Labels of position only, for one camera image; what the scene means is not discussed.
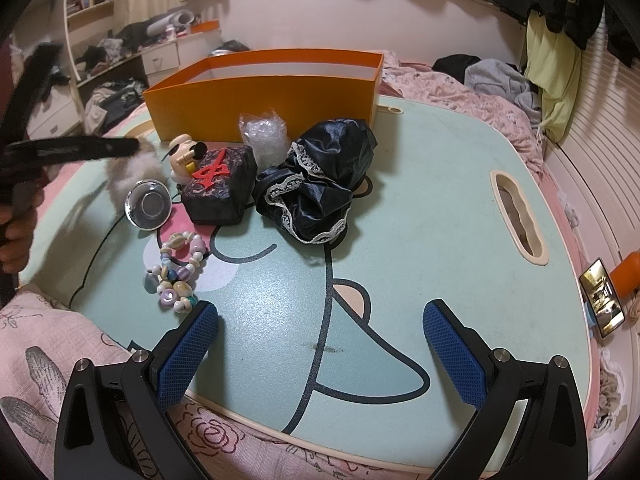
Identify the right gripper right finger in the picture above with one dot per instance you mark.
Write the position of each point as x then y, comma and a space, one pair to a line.
462, 353

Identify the black satin lace cloth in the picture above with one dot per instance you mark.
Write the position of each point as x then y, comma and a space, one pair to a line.
309, 195

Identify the round silver metal tin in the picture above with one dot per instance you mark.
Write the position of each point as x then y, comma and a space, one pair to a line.
148, 205

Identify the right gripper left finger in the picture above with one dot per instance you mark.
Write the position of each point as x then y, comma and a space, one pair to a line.
178, 355

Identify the smartphone on stand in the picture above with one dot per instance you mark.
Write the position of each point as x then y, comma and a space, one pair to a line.
603, 305

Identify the white drawer cabinet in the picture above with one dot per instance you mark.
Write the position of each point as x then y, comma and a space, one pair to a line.
180, 52

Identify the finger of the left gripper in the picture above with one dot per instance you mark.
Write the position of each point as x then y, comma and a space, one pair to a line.
119, 148

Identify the clear bubble wrap bag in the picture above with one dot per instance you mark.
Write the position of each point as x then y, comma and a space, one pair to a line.
268, 138

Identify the white fluffy pompom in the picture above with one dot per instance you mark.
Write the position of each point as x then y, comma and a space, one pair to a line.
122, 174

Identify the dark pouch with red character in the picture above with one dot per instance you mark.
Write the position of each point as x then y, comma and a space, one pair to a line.
220, 187

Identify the white rolled paper tube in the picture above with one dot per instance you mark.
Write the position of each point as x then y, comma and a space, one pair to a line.
179, 18

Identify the person's left hand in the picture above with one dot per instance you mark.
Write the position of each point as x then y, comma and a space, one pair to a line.
14, 251

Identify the grey crumpled garment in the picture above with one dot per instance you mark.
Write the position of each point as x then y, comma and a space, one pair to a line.
496, 78

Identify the cartoon mouse figurine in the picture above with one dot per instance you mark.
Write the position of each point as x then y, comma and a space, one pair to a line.
184, 155

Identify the orange cardboard box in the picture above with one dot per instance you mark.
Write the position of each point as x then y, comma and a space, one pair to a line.
303, 86

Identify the black garment on bed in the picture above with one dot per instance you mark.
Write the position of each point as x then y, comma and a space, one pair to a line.
455, 65

